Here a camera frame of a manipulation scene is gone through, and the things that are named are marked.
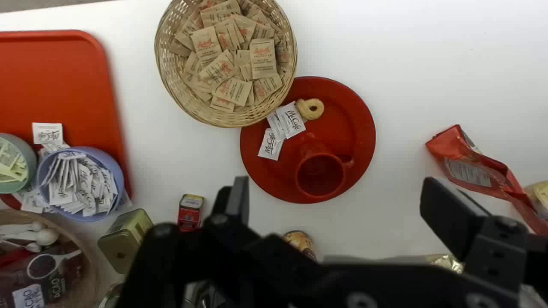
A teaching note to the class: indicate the orange foil packet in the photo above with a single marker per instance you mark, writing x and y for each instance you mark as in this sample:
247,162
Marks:
473,169

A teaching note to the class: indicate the olive green tin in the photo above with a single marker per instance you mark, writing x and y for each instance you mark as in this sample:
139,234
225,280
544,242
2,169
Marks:
126,241

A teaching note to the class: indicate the brown sugar packet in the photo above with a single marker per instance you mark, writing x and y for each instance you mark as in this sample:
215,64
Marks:
206,45
234,90
218,68
263,57

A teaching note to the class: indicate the wicker basket of brown packets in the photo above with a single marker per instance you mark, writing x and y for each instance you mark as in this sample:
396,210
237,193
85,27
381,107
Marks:
172,87

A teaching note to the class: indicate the pale yellow package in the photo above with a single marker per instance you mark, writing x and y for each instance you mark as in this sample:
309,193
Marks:
540,198

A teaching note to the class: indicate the orange plastic tray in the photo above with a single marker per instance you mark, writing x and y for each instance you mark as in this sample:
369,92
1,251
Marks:
57,80

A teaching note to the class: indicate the red cup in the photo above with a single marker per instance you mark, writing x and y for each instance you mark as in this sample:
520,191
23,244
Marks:
319,174

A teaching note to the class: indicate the green bowl of packets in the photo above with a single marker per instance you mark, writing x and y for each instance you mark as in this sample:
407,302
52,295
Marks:
28,155

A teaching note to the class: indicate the red plate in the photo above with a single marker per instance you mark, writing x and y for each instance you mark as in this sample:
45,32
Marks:
348,131

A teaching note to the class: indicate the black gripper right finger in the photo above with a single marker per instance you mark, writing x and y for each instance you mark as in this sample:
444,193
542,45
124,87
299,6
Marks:
468,229

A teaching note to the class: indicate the small white sugar packet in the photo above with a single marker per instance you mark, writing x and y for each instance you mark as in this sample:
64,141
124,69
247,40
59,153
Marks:
271,146

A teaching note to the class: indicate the jar with gold lid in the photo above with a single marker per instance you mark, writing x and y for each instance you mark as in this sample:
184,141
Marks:
299,241

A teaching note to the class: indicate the white plastic spoon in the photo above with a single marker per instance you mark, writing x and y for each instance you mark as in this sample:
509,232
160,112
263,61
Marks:
35,235

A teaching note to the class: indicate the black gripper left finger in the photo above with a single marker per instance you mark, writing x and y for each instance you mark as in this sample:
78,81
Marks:
237,199

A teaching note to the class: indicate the blue bowl of white packets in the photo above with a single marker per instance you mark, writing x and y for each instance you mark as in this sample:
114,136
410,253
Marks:
112,167

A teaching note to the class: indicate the small red tin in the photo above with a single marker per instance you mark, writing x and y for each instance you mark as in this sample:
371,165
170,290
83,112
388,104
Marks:
189,215

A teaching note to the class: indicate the gold foil bag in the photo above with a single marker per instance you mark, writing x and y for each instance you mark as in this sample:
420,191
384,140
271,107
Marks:
446,263

